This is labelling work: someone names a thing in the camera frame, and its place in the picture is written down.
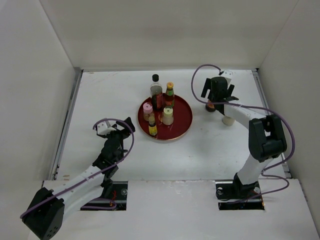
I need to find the tall dark vinegar bottle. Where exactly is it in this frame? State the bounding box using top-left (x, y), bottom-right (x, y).
top-left (150, 74), bottom-right (163, 111)

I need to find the small yellow label bottle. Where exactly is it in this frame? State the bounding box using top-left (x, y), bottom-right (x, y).
top-left (148, 115), bottom-right (158, 137)

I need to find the silver cap salt shaker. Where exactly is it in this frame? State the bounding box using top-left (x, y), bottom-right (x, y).
top-left (222, 116), bottom-right (235, 126)

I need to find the red lid sauce jar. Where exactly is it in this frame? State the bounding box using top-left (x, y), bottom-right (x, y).
top-left (205, 99), bottom-right (216, 113)

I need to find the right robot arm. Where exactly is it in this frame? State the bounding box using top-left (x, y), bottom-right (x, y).
top-left (201, 76), bottom-right (287, 200)

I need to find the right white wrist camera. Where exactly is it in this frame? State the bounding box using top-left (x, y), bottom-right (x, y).
top-left (219, 70), bottom-right (234, 83)

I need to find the purple cable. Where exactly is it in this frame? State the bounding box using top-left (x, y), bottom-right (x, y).
top-left (191, 64), bottom-right (296, 201)
top-left (19, 117), bottom-right (136, 219)

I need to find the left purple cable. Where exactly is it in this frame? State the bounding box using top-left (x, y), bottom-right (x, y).
top-left (19, 117), bottom-right (136, 219)

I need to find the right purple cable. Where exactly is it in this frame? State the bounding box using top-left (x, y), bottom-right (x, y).
top-left (191, 64), bottom-right (296, 201)

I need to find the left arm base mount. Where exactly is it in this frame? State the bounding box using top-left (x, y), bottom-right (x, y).
top-left (80, 179), bottom-right (129, 211)

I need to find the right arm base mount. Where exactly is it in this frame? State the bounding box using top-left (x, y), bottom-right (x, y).
top-left (215, 174), bottom-right (265, 211)

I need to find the red round tray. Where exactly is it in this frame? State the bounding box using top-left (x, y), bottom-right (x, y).
top-left (137, 95), bottom-right (193, 141)

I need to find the cream cap spice jar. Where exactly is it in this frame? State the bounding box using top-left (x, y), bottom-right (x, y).
top-left (162, 107), bottom-right (174, 126)

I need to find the yellow cap sauce bottle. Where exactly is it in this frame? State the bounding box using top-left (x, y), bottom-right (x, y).
top-left (164, 82), bottom-right (175, 108)

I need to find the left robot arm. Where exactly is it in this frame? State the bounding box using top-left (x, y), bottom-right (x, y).
top-left (20, 117), bottom-right (135, 240)

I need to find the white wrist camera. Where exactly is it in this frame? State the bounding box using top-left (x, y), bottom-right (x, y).
top-left (96, 121), bottom-right (112, 135)
top-left (219, 70), bottom-right (234, 83)

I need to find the pink cap spice jar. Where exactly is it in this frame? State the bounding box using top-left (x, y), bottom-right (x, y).
top-left (142, 102), bottom-right (155, 122)

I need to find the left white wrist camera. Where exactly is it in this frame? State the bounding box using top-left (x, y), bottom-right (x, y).
top-left (96, 121), bottom-right (112, 135)

